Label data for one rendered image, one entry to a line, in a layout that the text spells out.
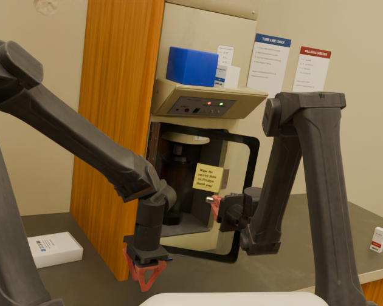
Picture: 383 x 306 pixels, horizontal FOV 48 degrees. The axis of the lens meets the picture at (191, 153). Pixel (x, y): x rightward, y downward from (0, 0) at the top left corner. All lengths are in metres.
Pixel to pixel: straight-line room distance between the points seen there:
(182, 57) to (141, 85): 0.13
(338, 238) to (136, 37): 0.73
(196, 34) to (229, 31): 0.12
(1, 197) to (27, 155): 1.06
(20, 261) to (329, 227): 0.42
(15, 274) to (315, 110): 0.47
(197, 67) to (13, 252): 0.75
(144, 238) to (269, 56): 1.28
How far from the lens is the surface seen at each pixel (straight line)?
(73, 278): 1.29
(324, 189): 0.66
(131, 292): 1.25
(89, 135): 0.76
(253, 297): 0.45
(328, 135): 0.68
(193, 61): 1.14
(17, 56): 0.64
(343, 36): 2.33
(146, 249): 0.92
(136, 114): 1.12
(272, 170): 0.85
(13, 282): 0.54
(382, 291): 1.88
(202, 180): 1.25
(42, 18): 1.54
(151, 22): 1.09
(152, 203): 0.89
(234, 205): 1.14
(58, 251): 1.34
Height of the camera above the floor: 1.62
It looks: 14 degrees down
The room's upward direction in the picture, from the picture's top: 9 degrees clockwise
